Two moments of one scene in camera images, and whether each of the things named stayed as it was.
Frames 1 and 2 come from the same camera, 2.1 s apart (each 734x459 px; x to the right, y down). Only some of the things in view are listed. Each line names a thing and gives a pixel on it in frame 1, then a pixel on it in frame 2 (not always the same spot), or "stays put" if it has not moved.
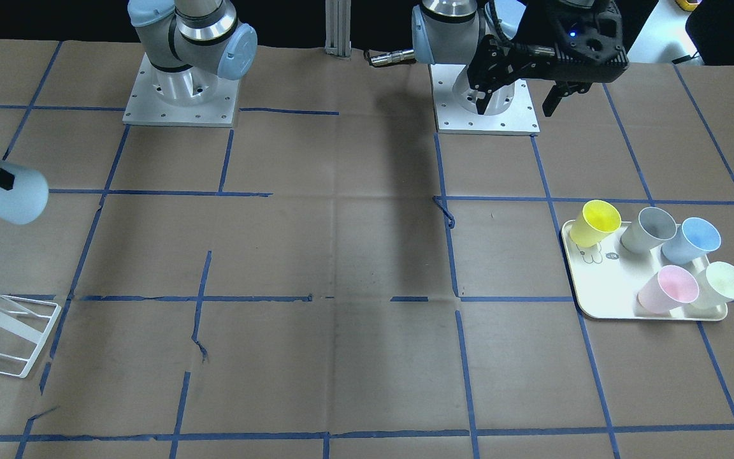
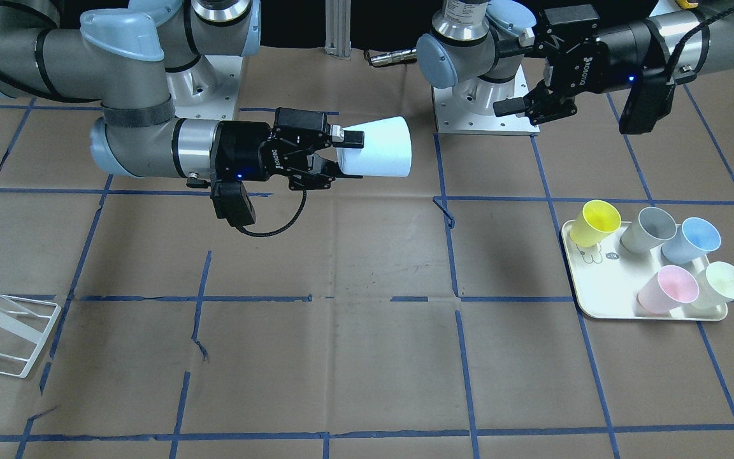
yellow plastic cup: (597, 219) stays put
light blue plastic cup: (20, 205) -> (387, 150)
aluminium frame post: (338, 28) stays put
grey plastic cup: (652, 225) stays put
